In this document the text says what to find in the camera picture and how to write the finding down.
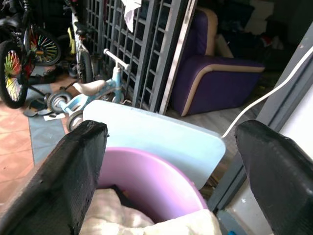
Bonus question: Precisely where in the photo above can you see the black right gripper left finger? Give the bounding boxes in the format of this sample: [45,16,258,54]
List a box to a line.
[0,119,109,235]

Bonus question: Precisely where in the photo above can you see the cream cloth garment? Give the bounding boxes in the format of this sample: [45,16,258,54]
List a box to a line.
[80,188,223,235]

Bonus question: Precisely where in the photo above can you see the blue grey floor mat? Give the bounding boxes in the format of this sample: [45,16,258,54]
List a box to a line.
[25,83,67,165]

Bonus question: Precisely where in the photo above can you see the purple armchair with beige trim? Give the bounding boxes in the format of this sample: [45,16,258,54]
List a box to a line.
[170,6,266,117]

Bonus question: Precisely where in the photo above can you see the grey door frame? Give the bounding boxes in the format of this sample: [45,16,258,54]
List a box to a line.
[207,28,313,212]

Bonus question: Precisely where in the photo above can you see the white bicycle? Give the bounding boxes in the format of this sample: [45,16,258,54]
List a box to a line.
[64,0,95,84]

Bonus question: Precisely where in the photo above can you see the light blue kids tricycle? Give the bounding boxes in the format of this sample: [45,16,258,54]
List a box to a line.
[46,48,131,132]

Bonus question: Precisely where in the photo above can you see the pink plastic laundry basket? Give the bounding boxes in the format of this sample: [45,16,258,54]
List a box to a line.
[97,147,209,224]

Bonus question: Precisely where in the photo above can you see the black bicycle with colourful spokes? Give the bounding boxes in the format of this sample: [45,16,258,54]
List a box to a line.
[0,0,62,109]

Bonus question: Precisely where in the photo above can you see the white hanging cloth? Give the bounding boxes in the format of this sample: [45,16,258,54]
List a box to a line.
[121,0,142,33]

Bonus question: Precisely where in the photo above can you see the dark metal grille gate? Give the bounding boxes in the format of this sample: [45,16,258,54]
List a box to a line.
[85,0,189,115]

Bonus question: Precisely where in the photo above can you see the grey wooden board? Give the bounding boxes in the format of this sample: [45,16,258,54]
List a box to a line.
[165,0,198,115]

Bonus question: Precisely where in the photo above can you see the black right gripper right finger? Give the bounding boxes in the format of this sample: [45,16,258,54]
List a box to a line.
[234,119,313,235]

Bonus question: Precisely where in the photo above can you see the white cable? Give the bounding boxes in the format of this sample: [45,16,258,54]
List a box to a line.
[221,46,313,139]

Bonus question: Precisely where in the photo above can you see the light blue plastic table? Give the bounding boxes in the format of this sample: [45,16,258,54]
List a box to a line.
[83,99,226,190]

